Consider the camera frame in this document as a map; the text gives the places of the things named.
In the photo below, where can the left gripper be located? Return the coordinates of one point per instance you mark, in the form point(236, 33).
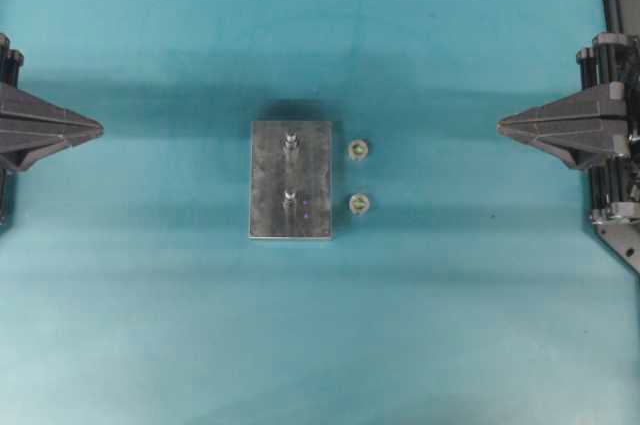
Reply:
point(35, 128)

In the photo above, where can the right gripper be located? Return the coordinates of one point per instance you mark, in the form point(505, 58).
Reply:
point(611, 63)

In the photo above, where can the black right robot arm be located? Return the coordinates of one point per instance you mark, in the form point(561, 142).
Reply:
point(596, 130)

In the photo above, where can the far steel shaft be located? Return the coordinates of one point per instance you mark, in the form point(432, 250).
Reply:
point(291, 142)

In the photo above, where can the steel shaft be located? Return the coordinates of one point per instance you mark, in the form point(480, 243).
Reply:
point(290, 202)
point(291, 142)

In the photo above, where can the near steel shaft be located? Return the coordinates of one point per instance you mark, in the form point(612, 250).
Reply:
point(290, 202)

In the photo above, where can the grey metal base block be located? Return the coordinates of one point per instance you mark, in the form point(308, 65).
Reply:
point(309, 172)

